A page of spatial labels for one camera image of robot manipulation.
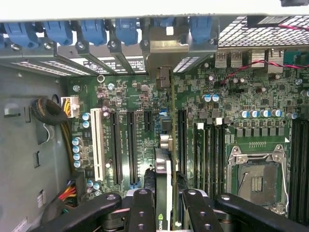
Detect open grey PC case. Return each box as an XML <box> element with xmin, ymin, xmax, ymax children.
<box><xmin>0</xmin><ymin>0</ymin><xmax>309</xmax><ymax>232</ymax></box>

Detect white power connector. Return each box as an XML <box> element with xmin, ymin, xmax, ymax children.
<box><xmin>60</xmin><ymin>95</ymin><xmax>80</xmax><ymax>119</ymax></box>

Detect black braided wire bundle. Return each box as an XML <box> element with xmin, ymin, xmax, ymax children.
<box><xmin>30</xmin><ymin>96</ymin><xmax>76</xmax><ymax>175</ymax></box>

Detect CPU socket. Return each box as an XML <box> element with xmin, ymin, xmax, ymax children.
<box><xmin>226</xmin><ymin>144</ymin><xmax>291</xmax><ymax>218</ymax></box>

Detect socket locking lever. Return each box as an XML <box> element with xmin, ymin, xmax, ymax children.
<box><xmin>280</xmin><ymin>149</ymin><xmax>291</xmax><ymax>217</ymax></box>

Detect blue card retention latch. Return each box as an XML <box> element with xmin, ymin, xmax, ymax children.
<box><xmin>114</xmin><ymin>18</ymin><xmax>140</xmax><ymax>47</ymax></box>
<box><xmin>3</xmin><ymin>21</ymin><xmax>41</xmax><ymax>49</ymax></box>
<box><xmin>152</xmin><ymin>16</ymin><xmax>176</xmax><ymax>36</ymax></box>
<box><xmin>189</xmin><ymin>16</ymin><xmax>214</xmax><ymax>45</ymax></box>
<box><xmin>43</xmin><ymin>20</ymin><xmax>74</xmax><ymax>46</ymax></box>
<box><xmin>79</xmin><ymin>19</ymin><xmax>108</xmax><ymax>47</ymax></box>

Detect green motherboard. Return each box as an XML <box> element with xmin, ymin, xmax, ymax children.
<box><xmin>64</xmin><ymin>54</ymin><xmax>309</xmax><ymax>227</ymax></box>

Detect white PCI expansion slot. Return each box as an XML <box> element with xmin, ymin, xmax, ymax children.
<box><xmin>90</xmin><ymin>107</ymin><xmax>106</xmax><ymax>181</ymax></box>

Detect grey power supply unit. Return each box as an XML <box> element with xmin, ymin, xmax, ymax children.
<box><xmin>0</xmin><ymin>65</ymin><xmax>67</xmax><ymax>232</ymax></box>

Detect black connector coloured wires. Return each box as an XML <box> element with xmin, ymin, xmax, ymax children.
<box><xmin>57</xmin><ymin>172</ymin><xmax>85</xmax><ymax>216</ymax></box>

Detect short expansion slot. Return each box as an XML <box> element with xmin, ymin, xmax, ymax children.
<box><xmin>144</xmin><ymin>110</ymin><xmax>154</xmax><ymax>133</ymax></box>

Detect long expansion slot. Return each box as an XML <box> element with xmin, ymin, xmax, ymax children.
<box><xmin>177</xmin><ymin>108</ymin><xmax>188</xmax><ymax>175</ymax></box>
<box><xmin>126</xmin><ymin>110</ymin><xmax>140</xmax><ymax>189</ymax></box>
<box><xmin>109</xmin><ymin>110</ymin><xmax>123</xmax><ymax>186</ymax></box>

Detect red black twisted wire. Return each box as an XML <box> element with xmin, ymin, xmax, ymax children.
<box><xmin>220</xmin><ymin>23</ymin><xmax>309</xmax><ymax>86</ymax></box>

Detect black RAM slot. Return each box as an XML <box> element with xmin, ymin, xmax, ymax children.
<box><xmin>206</xmin><ymin>120</ymin><xmax>215</xmax><ymax>198</ymax></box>
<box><xmin>290</xmin><ymin>117</ymin><xmax>302</xmax><ymax>224</ymax></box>
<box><xmin>214</xmin><ymin>117</ymin><xmax>225</xmax><ymax>201</ymax></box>
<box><xmin>300</xmin><ymin>113</ymin><xmax>309</xmax><ymax>225</ymax></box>

